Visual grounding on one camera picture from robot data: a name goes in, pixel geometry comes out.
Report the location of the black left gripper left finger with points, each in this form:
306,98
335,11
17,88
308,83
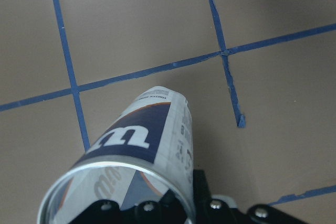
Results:
167,210

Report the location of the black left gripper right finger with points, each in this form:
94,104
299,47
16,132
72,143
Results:
212,209

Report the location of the white tennis ball can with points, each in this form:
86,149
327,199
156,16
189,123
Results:
147,151

